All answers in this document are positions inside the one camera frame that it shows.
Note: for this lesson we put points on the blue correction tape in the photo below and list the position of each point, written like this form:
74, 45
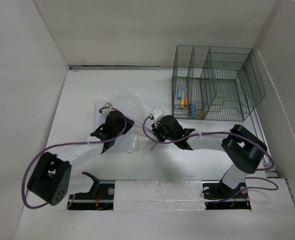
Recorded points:
193, 111

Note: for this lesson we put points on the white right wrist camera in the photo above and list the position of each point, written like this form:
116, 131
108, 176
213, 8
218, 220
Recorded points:
156, 114

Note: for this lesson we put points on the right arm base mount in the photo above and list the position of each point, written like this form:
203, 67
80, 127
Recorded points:
217, 196

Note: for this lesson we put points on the yellow highlighter pen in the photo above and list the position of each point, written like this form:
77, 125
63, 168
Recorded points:
180, 99

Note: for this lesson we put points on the clear mesh pouch beige zipper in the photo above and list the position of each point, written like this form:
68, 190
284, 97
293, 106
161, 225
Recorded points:
123, 143

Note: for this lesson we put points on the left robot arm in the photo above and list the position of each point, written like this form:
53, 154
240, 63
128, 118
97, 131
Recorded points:
47, 177

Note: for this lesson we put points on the purple highlighter pen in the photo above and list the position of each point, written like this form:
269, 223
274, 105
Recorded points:
176, 101

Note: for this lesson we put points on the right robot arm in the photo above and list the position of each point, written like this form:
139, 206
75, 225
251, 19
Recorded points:
243, 148

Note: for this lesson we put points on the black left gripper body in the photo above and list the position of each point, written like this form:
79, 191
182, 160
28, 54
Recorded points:
119, 131

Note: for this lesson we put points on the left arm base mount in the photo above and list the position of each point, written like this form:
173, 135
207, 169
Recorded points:
100, 196

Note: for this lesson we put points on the orange highlighter pen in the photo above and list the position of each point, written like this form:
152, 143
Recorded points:
184, 98

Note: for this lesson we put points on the clear mesh pouch purple zipper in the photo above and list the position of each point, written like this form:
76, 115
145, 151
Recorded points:
135, 108

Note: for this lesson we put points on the green wire desk organizer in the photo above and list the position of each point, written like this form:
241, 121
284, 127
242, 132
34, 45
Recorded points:
224, 83

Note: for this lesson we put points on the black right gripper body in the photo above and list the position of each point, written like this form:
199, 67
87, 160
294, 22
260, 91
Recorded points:
161, 134

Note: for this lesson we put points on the orange correction tape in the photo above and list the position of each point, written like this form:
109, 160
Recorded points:
200, 115

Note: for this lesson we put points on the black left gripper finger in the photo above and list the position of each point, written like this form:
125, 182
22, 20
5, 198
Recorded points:
98, 132
107, 144

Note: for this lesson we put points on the blue highlighter pen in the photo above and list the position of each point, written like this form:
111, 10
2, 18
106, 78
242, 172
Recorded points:
181, 90

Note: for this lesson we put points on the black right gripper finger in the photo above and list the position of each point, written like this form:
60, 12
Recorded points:
187, 131
183, 145

